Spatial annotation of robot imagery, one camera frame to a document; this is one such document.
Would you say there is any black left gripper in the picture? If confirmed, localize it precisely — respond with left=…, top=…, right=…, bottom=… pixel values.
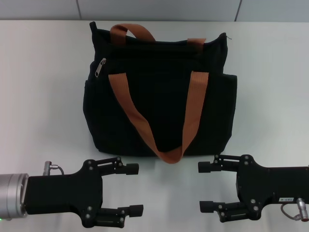
left=25, top=156, right=144, bottom=229

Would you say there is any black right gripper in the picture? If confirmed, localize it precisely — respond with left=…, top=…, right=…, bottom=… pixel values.
left=197, top=154, right=309, bottom=223

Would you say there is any black bag with brown handles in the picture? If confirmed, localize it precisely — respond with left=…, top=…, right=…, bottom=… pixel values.
left=83, top=21, right=238, bottom=165

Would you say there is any silver zipper pull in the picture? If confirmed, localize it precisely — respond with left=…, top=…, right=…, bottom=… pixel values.
left=94, top=57, right=107, bottom=78

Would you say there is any left gripper cable with plug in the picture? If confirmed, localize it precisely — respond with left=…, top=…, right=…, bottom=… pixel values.
left=42, top=160, right=66, bottom=176

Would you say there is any gripper cable with plug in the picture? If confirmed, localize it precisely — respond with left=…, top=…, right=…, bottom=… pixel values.
left=42, top=160, right=66, bottom=176
left=280, top=197, right=309, bottom=222

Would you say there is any right gripper cable with plug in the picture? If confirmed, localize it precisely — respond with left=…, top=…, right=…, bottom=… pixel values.
left=280, top=197, right=309, bottom=222

